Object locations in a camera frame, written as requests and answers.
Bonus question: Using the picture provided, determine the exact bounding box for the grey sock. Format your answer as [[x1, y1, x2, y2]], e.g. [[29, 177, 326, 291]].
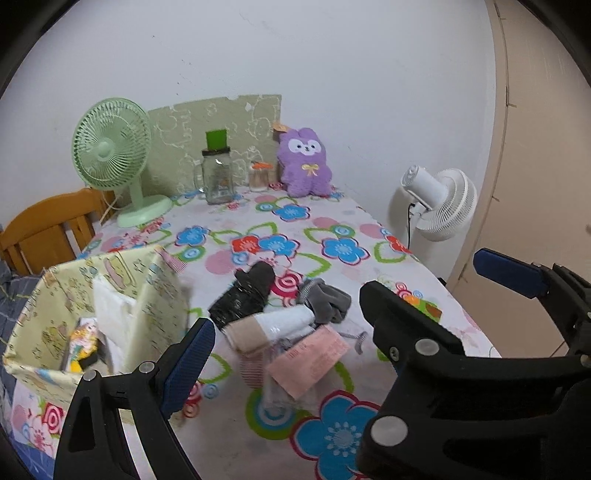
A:
[[297, 278, 352, 325]]

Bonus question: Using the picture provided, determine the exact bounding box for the beige white socks pack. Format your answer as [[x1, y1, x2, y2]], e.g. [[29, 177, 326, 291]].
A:
[[222, 305, 315, 354]]

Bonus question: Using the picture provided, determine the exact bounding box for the white tissue pack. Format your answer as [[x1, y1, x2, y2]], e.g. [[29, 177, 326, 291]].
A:
[[92, 275, 136, 373]]

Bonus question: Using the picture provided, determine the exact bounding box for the black sock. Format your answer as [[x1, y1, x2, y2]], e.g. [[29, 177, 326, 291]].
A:
[[208, 261, 276, 330]]

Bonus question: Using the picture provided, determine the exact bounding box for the clear plastic bag package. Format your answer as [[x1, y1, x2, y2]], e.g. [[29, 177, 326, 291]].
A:
[[232, 317, 367, 408]]

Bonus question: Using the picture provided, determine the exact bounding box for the yellow cartoon tissue pack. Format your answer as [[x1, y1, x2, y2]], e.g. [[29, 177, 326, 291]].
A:
[[61, 318, 102, 373]]

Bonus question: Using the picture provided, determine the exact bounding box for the pink paper packet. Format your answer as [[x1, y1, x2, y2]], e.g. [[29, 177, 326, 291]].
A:
[[266, 325, 351, 400]]

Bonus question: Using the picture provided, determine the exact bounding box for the beige door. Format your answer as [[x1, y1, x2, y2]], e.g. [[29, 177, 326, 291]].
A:
[[449, 1, 590, 357]]

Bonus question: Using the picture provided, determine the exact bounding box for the floral tablecloth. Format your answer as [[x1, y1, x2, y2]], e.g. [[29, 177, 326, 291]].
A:
[[2, 191, 496, 479]]

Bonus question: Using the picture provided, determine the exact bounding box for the white standing fan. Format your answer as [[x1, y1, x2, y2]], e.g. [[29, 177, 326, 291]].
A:
[[401, 165, 478, 248]]

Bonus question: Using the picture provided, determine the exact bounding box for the yellow cartoon fabric storage box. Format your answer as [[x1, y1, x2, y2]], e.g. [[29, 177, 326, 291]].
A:
[[3, 245, 188, 409]]

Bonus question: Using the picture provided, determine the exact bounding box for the plaid grey pillow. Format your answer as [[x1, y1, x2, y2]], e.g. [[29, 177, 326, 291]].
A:
[[0, 260, 40, 353]]

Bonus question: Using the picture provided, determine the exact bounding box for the purple bunny plush toy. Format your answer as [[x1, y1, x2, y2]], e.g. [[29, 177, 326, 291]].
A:
[[277, 128, 332, 198]]

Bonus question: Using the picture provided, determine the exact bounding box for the small toothpick jar orange lid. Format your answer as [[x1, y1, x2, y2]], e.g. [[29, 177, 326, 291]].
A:
[[249, 162, 273, 192]]

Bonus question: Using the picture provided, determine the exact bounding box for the glass jar with green lid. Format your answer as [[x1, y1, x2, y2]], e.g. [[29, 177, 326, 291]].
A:
[[200, 129, 235, 205]]

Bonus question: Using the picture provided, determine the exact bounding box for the green patterned board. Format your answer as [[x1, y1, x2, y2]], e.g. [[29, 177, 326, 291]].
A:
[[146, 94, 283, 197]]

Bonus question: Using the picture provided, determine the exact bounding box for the green desk fan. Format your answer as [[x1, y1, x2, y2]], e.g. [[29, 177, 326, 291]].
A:
[[71, 97, 172, 228]]

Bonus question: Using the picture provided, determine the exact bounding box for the fan power cable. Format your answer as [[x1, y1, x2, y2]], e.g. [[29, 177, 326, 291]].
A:
[[404, 202, 417, 250]]

